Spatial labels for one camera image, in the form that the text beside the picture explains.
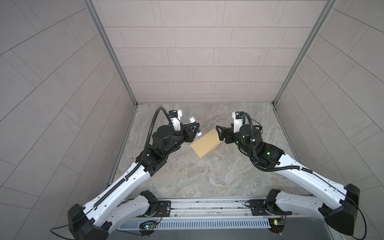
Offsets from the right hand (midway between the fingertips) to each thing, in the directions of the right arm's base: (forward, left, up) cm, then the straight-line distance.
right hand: (221, 127), depth 71 cm
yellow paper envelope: (+6, +6, -25) cm, 27 cm away
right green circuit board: (-37, -22, -28) cm, 52 cm away
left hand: (-2, +10, +6) cm, 12 cm away
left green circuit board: (-34, +36, -23) cm, 54 cm away
